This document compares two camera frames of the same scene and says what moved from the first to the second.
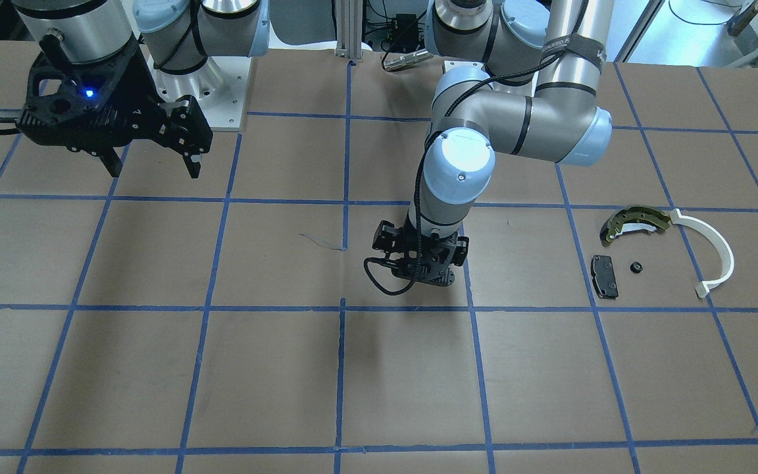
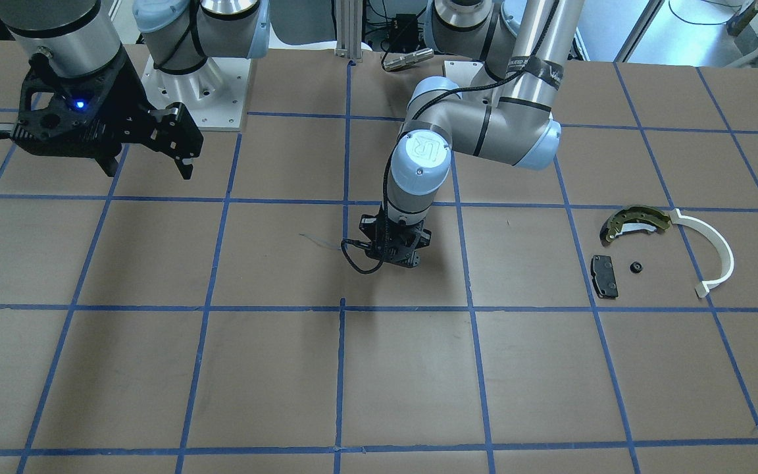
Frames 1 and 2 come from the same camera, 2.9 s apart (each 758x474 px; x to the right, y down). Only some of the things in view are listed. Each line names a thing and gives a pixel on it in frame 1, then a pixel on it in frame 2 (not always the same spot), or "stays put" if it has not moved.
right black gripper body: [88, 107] stays put
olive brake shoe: [631, 218] stays put
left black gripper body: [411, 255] to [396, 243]
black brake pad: [603, 276] stays put
